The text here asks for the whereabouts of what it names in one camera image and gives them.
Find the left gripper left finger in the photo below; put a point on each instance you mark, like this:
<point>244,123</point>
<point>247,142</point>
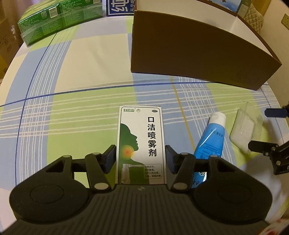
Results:
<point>110,158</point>

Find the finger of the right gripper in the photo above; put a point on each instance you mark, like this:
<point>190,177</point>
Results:
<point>276,113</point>
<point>260,147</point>

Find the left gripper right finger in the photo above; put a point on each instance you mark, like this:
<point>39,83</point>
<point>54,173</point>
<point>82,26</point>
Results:
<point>173,159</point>

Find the green white spray box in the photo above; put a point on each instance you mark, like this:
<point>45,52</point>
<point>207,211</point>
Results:
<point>140,156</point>

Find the clear plastic tray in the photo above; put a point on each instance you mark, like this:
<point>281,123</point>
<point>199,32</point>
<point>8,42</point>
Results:
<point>247,127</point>

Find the blue white ointment tube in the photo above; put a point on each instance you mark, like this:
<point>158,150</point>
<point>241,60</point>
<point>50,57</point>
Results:
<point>211,142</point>

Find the beige quilted cushion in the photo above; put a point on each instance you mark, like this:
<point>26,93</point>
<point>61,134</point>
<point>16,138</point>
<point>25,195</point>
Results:
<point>254,18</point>

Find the light blue gift carton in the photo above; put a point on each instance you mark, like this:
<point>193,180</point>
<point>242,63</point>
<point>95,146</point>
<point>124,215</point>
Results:
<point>237,6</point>

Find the brown open cardboard box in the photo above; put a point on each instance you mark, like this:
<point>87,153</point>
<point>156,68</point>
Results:
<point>199,39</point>

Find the blue milk carton box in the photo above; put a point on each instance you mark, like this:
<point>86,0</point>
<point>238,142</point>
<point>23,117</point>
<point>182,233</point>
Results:
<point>120,8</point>

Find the green shrink-wrapped box pack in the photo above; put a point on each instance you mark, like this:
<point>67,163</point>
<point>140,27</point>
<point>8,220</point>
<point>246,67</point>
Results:
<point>47,17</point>

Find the brown cardboard carton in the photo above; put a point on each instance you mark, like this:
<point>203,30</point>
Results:
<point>10,43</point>

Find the wall power socket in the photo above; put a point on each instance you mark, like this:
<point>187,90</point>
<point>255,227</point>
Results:
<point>285,21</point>

